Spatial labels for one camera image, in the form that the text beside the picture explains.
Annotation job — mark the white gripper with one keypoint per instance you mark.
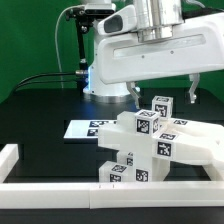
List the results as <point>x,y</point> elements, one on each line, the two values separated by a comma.
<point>141,44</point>

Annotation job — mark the white tagged cube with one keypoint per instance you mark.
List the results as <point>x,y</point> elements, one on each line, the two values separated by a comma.
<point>147,122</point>
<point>163,105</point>

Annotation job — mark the white chair back frame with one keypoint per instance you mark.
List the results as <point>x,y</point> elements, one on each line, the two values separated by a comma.
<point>178,140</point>

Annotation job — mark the white seat block with pegs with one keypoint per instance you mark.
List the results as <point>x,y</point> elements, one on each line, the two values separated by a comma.
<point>150,169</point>

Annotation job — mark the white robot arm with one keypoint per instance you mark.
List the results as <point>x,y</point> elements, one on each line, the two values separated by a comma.
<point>152,39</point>

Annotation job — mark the white chair seat plate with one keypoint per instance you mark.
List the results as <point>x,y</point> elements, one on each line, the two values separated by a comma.
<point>84,131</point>

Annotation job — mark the black camera on stand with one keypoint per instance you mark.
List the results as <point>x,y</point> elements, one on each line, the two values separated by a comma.
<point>91,10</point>

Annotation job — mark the white right barrier rail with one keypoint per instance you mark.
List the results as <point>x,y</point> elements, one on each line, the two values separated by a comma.
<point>215,174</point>

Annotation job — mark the white barrier rail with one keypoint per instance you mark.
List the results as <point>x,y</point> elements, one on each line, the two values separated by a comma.
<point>9,155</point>
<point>215,174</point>
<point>111,195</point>

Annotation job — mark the white left barrier rail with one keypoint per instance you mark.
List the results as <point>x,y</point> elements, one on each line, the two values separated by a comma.
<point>9,155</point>

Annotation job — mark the white front barrier rail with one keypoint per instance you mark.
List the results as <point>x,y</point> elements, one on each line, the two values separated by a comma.
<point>111,195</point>

